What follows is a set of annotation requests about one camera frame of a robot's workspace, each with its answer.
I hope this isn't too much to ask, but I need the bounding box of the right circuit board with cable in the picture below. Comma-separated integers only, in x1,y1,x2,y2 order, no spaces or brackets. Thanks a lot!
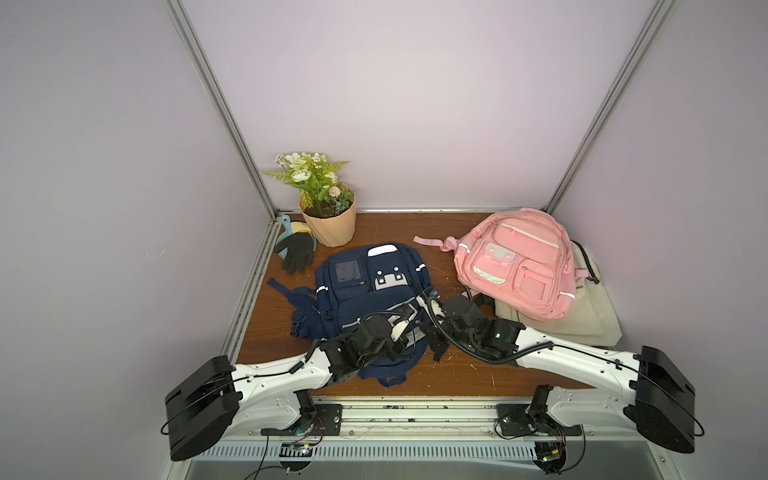
533,442,587,475

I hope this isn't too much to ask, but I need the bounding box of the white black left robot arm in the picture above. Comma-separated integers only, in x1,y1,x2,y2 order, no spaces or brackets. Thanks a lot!
161,301,423,461

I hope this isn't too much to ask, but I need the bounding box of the left corner aluminium profile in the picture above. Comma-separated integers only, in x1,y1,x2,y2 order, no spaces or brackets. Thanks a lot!
166,0,278,217

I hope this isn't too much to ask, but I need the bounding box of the terracotta flower pot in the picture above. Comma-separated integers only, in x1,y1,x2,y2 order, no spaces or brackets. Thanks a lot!
299,183,357,248

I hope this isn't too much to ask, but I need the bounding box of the right corner aluminium profile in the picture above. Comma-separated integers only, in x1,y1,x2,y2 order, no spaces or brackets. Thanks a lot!
543,0,677,215

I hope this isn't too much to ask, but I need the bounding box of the cream canvas backpack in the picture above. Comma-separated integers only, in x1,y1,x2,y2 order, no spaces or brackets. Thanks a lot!
469,241,621,346

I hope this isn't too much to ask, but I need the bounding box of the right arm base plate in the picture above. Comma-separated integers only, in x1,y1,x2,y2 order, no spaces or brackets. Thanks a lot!
496,403,582,438

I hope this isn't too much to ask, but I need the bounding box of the circuit board with cable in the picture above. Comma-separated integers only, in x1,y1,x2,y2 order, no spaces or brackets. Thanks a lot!
245,442,319,479
533,442,587,475

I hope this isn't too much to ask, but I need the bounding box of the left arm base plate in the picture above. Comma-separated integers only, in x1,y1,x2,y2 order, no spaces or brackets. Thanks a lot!
260,403,343,439

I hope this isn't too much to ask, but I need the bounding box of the left circuit board with cable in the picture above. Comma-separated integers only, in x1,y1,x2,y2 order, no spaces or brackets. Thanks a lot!
245,442,319,479

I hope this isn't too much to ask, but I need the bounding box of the yellow sponge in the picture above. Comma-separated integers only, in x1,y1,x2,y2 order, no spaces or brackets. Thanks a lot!
290,222,313,235

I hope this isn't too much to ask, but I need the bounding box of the aluminium mounting rail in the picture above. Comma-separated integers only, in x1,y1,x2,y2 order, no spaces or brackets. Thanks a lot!
223,386,638,438

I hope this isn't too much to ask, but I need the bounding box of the green white artificial plant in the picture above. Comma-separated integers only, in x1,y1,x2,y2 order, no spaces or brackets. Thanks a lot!
263,152,355,218

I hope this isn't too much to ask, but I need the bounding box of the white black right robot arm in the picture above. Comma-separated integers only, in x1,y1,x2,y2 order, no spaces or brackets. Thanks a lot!
417,293,705,454

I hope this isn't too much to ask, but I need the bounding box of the navy blue backpack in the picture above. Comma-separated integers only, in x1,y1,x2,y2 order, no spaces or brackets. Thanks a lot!
268,243,432,387

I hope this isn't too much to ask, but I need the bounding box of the black work glove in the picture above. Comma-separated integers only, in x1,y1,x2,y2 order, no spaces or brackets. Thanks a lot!
273,232,315,274

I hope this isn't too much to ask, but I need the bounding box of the pink backpack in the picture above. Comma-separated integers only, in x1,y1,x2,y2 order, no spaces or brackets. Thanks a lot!
413,208,598,321

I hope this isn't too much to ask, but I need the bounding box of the corner aluminium profile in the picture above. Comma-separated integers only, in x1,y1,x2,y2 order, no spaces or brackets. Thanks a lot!
543,0,677,215
166,0,278,217

